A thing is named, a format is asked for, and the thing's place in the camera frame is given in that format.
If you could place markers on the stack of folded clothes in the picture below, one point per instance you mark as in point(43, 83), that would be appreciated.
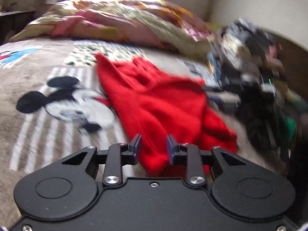
point(248, 54)

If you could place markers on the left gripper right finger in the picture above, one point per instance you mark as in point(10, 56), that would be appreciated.
point(238, 186)

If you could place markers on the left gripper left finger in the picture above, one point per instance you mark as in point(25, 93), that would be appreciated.
point(68, 186)

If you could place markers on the dark side table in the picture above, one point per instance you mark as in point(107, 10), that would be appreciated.
point(13, 22)

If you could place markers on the black gloved right hand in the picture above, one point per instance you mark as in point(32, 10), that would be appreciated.
point(267, 126)

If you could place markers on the floral quilted comforter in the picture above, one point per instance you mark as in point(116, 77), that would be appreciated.
point(154, 24)

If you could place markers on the red knit sweater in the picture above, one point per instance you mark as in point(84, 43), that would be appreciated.
point(154, 104)

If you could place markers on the Mickey Mouse fleece blanket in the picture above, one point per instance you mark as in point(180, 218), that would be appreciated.
point(52, 103)

